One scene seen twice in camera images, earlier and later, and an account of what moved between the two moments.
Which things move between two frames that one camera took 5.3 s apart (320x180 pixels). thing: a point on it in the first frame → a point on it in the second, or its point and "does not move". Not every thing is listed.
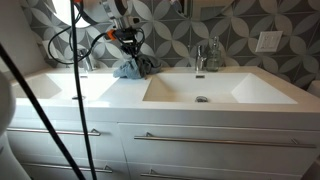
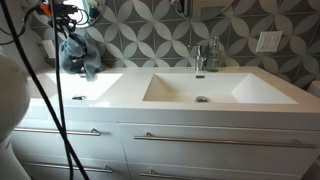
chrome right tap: x=200 y=59 does not move
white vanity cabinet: x=169 y=147 does not move
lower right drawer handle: x=152 y=173 does not move
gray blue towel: x=138 y=67 → x=76 y=55
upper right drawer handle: x=294 y=145 does not move
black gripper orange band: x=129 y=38 → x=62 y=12
